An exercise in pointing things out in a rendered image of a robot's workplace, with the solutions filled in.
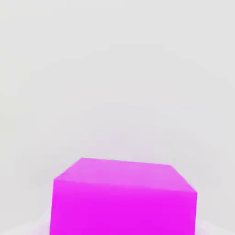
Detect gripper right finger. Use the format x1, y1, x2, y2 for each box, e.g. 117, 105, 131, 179
194, 218, 227, 235

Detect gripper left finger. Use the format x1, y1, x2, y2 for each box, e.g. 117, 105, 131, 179
11, 208, 52, 235

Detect small magenta cube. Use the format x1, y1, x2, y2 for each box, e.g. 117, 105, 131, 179
49, 157, 198, 235

